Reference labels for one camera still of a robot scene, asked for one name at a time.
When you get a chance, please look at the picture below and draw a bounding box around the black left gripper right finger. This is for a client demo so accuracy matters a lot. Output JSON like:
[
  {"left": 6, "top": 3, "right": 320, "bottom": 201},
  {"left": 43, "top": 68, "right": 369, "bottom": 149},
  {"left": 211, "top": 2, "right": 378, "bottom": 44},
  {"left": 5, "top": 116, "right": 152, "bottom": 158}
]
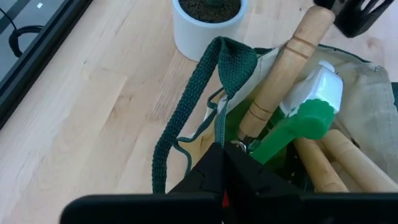
[{"left": 224, "top": 142, "right": 398, "bottom": 224}]

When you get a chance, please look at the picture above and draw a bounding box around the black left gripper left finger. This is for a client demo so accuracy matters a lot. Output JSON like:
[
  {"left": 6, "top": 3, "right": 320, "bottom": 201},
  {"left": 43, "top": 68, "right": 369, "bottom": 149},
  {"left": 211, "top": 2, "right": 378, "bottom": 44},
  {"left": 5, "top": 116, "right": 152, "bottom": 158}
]
[{"left": 60, "top": 142, "right": 225, "bottom": 224}]

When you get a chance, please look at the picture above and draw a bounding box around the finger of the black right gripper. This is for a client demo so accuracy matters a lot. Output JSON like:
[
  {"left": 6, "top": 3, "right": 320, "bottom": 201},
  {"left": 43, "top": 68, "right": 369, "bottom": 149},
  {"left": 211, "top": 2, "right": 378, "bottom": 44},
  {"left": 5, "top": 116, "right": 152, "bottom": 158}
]
[
  {"left": 313, "top": 0, "right": 337, "bottom": 10},
  {"left": 334, "top": 0, "right": 396, "bottom": 38}
]

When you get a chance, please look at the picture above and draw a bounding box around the wooden handle hand rake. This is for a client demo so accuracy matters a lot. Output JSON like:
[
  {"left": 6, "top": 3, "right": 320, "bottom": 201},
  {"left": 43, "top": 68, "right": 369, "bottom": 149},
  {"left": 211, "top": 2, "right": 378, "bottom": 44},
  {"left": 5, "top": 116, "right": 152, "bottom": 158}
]
[{"left": 294, "top": 136, "right": 349, "bottom": 193}]

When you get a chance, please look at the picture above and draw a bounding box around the wooden handle garden tool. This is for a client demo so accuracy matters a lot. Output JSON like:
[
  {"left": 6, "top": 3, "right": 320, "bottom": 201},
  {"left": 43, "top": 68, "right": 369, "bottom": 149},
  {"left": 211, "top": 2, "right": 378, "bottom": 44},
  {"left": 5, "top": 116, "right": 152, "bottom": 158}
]
[{"left": 238, "top": 5, "right": 336, "bottom": 141}]

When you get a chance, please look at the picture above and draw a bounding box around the wooden handle steel transplanter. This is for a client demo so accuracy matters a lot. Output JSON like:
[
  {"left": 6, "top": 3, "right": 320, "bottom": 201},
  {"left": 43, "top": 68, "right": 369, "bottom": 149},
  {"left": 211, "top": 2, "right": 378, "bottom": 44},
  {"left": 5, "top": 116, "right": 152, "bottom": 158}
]
[{"left": 320, "top": 129, "right": 398, "bottom": 193}]

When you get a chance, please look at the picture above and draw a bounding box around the white and green spray bottle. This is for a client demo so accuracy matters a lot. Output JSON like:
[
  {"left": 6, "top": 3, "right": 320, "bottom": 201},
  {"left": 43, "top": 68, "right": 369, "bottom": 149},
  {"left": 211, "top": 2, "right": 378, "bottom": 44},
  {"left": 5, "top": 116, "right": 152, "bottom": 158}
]
[{"left": 250, "top": 60, "right": 345, "bottom": 165}]

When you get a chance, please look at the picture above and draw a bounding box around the green plant in white pot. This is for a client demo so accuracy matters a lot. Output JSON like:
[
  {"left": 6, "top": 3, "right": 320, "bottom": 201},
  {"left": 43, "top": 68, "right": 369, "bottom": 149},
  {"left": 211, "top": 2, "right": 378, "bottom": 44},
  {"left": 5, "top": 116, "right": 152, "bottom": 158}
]
[{"left": 172, "top": 0, "right": 249, "bottom": 62}]

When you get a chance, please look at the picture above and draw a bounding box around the black aluminium table frame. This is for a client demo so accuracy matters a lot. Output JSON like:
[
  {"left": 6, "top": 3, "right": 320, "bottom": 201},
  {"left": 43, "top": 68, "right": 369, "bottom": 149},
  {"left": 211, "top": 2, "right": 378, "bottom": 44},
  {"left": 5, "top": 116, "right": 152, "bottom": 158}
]
[{"left": 0, "top": 0, "right": 94, "bottom": 128}]

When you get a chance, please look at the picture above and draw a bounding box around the black coiled cable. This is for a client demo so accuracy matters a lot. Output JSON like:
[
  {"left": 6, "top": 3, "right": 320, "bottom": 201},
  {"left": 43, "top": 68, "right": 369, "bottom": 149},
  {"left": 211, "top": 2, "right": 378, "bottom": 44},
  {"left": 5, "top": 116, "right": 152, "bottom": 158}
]
[{"left": 8, "top": 25, "right": 44, "bottom": 58}]

